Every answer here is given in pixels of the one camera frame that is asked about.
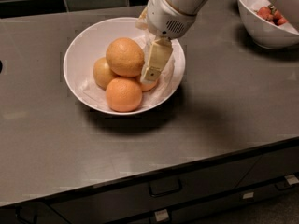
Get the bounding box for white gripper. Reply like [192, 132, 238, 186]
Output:
[135, 0, 196, 84]

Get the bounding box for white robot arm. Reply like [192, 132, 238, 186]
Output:
[135, 0, 208, 83]

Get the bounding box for top orange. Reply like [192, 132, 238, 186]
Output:
[106, 37, 144, 77]

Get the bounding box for orange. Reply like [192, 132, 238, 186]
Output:
[106, 37, 144, 77]
[106, 77, 142, 112]
[93, 57, 118, 90]
[135, 76, 158, 92]

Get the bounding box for right orange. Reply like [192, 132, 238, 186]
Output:
[135, 76, 158, 92]

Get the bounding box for white bowl with oranges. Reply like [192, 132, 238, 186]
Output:
[64, 17, 185, 115]

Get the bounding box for left orange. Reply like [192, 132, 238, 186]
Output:
[93, 57, 118, 90]

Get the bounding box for front orange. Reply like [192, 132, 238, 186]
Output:
[106, 77, 142, 112]

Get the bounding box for white bowl with strawberries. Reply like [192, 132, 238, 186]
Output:
[237, 0, 299, 49]

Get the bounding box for white paper liner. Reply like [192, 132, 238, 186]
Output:
[76, 35, 181, 113]

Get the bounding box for red strawberries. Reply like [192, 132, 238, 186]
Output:
[256, 5, 288, 26]

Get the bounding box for dark drawer front centre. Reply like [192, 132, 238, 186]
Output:
[53, 158, 256, 224]

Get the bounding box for dark drawer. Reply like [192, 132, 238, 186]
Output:
[53, 158, 256, 224]
[122, 174, 299, 224]
[238, 146, 299, 188]

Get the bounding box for dark drawer front right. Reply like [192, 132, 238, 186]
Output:
[238, 146, 299, 188]

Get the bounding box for lower dark drawer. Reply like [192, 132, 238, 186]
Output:
[122, 174, 299, 224]

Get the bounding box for black drawer handle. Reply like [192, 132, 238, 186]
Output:
[149, 177, 182, 198]

